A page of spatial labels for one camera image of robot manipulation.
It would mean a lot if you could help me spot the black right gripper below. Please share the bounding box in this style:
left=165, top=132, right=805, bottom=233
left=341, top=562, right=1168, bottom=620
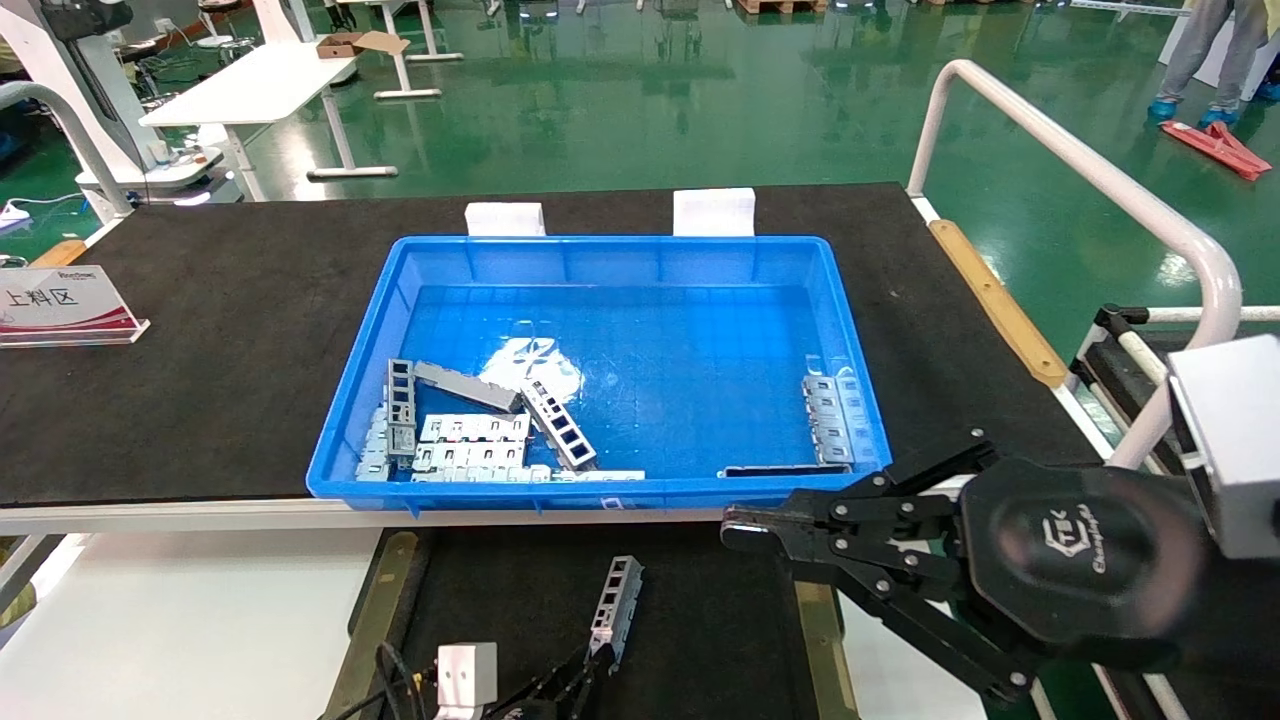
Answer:
left=722, top=430, right=1216, bottom=707

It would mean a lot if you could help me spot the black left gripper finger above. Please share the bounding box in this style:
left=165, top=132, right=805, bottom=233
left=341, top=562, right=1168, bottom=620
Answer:
left=564, top=647, right=620, bottom=720
left=504, top=649, right=594, bottom=720

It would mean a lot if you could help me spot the perforated grey metal bracket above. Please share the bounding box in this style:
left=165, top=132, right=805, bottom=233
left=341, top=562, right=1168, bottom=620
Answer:
left=588, top=556, right=644, bottom=669

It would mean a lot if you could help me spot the black container with brass edges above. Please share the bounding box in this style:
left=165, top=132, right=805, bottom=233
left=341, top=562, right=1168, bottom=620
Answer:
left=320, top=520, right=861, bottom=720

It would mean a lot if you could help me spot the dark thin metal strip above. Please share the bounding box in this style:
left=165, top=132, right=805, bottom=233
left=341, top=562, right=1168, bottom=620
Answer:
left=718, top=462, right=851, bottom=479

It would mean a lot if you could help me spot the flat slotted metal plate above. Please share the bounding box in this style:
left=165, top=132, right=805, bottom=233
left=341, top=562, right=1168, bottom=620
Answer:
left=803, top=375, right=883, bottom=468

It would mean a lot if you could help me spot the wooden edge strip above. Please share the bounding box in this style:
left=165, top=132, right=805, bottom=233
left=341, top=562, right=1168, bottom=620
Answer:
left=928, top=219, right=1069, bottom=389

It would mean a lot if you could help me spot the blue plastic bin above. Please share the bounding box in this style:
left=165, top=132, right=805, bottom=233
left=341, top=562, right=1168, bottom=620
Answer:
left=306, top=234, right=893, bottom=515

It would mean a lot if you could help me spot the plain grey metal bar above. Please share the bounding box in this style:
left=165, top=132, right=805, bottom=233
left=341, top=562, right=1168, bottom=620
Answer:
left=413, top=360, right=523, bottom=413

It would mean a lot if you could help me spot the white foam block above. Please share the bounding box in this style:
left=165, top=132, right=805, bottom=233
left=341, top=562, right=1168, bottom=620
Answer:
left=673, top=187, right=757, bottom=237
left=466, top=201, right=547, bottom=237

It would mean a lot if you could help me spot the white horizontal tube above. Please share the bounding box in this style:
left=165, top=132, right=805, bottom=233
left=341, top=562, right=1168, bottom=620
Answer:
left=1140, top=305, right=1280, bottom=324

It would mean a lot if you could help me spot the red floor tool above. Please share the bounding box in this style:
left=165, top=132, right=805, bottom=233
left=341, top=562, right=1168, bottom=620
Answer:
left=1160, top=120, right=1273, bottom=182

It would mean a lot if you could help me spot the black table mat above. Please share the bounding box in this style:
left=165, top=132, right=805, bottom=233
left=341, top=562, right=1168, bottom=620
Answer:
left=0, top=182, right=1106, bottom=509

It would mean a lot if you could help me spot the person in blue shoe covers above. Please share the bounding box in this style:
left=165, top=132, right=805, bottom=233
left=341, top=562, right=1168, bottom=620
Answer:
left=1148, top=0, right=1280, bottom=123

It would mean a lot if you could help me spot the long white pole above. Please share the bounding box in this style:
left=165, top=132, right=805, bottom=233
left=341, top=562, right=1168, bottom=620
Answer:
left=1070, top=0, right=1191, bottom=17

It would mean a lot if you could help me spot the acrylic sign with red stripe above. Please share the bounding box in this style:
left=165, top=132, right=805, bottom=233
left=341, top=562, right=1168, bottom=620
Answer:
left=0, top=264, right=151, bottom=348

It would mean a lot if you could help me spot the white machine base platform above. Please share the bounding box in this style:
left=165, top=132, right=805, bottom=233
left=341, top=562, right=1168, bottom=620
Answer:
left=75, top=140, right=241, bottom=206

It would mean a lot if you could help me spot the white workshop table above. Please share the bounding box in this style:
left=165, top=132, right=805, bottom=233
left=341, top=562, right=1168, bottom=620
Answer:
left=139, top=40, right=401, bottom=203

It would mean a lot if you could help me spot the open cardboard box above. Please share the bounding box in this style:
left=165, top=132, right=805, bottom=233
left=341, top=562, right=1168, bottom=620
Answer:
left=317, top=31, right=411, bottom=59

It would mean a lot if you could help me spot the white stool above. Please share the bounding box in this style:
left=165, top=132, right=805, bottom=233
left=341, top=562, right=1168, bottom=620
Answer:
left=195, top=0, right=256, bottom=51

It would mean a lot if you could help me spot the white machine column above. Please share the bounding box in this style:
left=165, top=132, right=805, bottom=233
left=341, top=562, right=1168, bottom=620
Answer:
left=0, top=0, right=136, bottom=181

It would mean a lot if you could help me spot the flat white slotted bracket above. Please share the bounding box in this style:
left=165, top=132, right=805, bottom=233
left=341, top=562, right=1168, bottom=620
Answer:
left=420, top=412, right=532, bottom=443
left=413, top=440, right=528, bottom=471

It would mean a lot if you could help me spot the black cart frame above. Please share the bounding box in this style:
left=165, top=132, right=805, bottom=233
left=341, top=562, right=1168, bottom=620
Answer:
left=1072, top=303, right=1191, bottom=471

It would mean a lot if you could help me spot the small stepped metal bracket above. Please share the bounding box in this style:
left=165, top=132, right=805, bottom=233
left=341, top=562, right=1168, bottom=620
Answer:
left=357, top=405, right=396, bottom=483

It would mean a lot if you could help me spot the grey ladder metal bracket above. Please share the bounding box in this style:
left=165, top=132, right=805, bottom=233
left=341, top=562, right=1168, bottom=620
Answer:
left=386, top=357, right=419, bottom=466

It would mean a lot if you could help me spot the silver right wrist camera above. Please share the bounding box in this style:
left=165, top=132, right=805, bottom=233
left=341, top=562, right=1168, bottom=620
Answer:
left=1168, top=335, right=1280, bottom=561

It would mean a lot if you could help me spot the white tubular guard rail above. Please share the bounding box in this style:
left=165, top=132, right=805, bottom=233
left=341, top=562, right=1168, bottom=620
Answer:
left=905, top=59, right=1244, bottom=471

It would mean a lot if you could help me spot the white table leg frame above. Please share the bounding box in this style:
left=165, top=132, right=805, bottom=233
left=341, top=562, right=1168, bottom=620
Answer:
left=340, top=0, right=466, bottom=101

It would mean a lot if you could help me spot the grey tubular rail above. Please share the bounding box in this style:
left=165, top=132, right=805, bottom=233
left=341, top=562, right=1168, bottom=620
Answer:
left=0, top=80, right=134, bottom=221

